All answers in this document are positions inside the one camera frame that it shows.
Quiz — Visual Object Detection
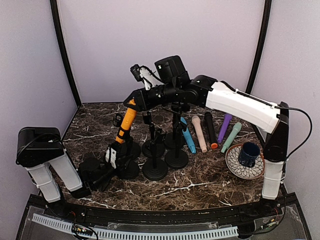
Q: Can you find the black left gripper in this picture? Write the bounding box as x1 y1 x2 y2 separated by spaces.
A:
91 153 132 191

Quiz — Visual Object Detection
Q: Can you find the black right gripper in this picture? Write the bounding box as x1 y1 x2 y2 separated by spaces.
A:
124 79 181 110

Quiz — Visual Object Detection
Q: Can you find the stand holding green microphone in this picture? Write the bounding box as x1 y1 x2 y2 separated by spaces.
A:
112 113 141 160

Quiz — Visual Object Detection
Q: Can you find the orange toy microphone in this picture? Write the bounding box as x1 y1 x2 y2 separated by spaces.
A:
115 107 137 144

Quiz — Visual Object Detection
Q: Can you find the stand holding cream microphone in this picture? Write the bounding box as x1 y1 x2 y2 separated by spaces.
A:
142 111 168 181

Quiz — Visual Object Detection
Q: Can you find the stand holding purple microphone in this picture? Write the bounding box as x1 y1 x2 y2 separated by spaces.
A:
141 128 167 158

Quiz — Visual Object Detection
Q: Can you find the light blue toy microphone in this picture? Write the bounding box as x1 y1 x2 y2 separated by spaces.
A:
180 116 197 154

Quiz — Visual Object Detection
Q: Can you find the cream white toy microphone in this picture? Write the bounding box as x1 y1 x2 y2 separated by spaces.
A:
191 115 208 153

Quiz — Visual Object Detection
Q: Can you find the black microphone orange ring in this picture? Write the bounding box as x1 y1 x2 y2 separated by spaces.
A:
203 111 219 150

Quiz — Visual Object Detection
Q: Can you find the purple toy microphone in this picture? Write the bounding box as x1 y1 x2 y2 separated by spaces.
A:
217 113 233 144

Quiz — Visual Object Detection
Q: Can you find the mint green toy microphone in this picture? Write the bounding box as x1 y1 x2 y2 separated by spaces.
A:
220 122 242 153

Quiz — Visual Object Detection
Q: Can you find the stand holding orange microphone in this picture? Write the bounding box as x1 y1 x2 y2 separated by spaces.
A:
106 133 141 180

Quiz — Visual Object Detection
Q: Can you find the black microphone stand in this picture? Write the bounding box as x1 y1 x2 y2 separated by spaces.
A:
164 130 189 170

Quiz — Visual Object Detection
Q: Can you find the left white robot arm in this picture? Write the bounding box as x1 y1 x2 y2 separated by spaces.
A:
15 127 131 218

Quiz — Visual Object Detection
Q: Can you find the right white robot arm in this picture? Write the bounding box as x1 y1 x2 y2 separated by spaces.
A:
120 55 291 217

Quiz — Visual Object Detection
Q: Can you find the patterned ceramic saucer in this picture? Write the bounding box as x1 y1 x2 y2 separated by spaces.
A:
224 144 266 180

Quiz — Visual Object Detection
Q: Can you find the dark blue ceramic cup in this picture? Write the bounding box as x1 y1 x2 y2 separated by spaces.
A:
238 142 260 168

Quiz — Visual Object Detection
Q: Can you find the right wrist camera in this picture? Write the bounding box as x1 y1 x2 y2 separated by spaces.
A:
130 64 157 91

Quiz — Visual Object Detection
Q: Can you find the white slotted cable duct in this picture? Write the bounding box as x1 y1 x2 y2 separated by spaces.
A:
31 213 239 240

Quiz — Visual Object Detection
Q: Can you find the left black frame post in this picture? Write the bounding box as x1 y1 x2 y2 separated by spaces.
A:
49 0 82 108

